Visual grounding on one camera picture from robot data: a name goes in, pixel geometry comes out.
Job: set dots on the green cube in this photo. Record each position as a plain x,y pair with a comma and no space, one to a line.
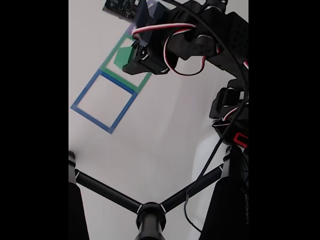
122,58

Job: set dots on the green tape square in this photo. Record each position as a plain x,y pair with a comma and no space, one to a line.
110,58

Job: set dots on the purple tape square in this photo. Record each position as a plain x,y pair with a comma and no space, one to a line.
130,29

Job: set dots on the blue tape square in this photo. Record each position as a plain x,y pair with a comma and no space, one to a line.
92,119

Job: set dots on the red clamp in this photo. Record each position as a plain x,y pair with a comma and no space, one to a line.
241,140

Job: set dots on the black tripod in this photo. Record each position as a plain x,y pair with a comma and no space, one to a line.
150,215

